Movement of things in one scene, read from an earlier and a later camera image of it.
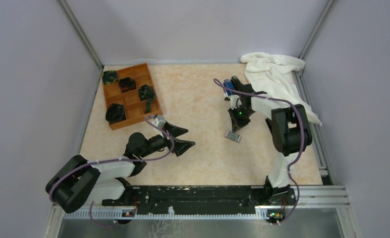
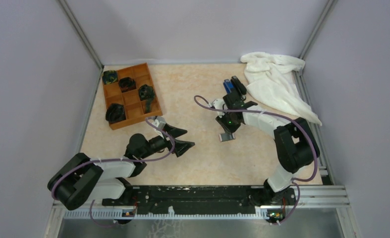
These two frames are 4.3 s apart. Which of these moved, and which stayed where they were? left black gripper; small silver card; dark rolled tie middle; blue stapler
Moved: small silver card
Stayed: dark rolled tie middle; left black gripper; blue stapler
